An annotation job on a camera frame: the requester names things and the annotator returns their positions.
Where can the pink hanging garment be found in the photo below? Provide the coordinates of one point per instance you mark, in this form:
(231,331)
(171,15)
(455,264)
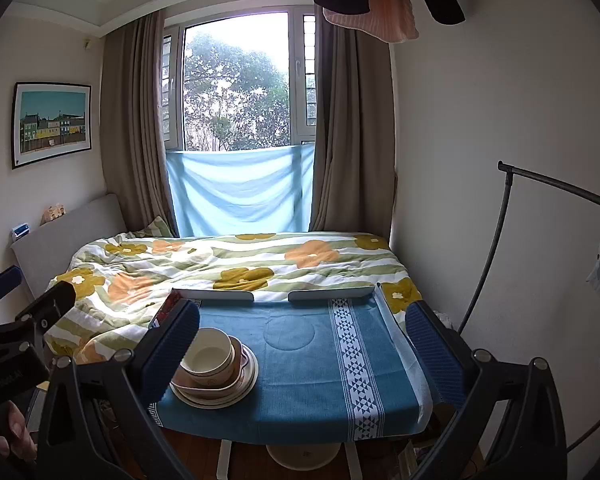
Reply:
(380,15)

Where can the small blue white box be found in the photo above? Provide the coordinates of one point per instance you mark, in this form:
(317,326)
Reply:
(21,230)

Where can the floral striped duvet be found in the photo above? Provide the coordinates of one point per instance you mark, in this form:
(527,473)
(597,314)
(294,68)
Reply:
(230,260)

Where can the grey headboard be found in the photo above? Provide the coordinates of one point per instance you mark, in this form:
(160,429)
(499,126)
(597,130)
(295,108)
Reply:
(80,230)

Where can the cartoon print plate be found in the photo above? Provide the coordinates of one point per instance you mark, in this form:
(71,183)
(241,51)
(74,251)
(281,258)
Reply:
(250,367)

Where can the light blue window cloth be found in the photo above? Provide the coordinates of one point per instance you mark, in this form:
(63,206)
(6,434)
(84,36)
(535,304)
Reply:
(240,190)

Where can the plain white plate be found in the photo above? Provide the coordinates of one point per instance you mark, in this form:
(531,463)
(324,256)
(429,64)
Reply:
(215,404)

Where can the green patterned pillow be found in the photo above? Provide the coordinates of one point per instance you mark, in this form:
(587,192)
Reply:
(155,229)

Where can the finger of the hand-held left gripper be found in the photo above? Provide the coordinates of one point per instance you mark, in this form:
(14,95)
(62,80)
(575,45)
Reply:
(50,305)
(2,280)

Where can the person's left hand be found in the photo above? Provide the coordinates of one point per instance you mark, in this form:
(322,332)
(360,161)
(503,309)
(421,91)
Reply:
(20,430)

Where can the cream round bowl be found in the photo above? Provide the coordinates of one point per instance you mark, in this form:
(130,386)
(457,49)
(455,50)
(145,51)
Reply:
(226,378)
(207,350)

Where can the small plush toy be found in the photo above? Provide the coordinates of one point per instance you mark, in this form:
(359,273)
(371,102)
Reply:
(52,215)

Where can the red and black box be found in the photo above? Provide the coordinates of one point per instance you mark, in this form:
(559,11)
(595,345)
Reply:
(161,312)

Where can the white table leg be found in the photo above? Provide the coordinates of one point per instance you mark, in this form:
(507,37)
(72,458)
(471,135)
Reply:
(224,460)
(351,460)

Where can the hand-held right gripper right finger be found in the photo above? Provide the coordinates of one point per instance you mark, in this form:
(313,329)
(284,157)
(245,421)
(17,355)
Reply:
(435,345)

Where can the framed houses picture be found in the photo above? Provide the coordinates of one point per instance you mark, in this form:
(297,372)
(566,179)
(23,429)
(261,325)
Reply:
(52,125)

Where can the white plastic bucket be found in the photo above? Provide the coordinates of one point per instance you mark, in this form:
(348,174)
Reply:
(305,457)

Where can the light blue table side guard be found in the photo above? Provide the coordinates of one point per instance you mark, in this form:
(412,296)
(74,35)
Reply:
(400,340)

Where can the pink square bowl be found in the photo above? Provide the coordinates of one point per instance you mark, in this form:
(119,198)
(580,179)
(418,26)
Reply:
(240,362)

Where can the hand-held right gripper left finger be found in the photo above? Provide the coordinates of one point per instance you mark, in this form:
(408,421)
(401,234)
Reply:
(172,350)

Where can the grey table edge guard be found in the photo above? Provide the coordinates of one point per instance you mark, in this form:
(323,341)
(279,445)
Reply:
(215,297)
(330,294)

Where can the blue patterned tablecloth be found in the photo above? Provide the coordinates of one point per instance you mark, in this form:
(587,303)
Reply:
(300,375)

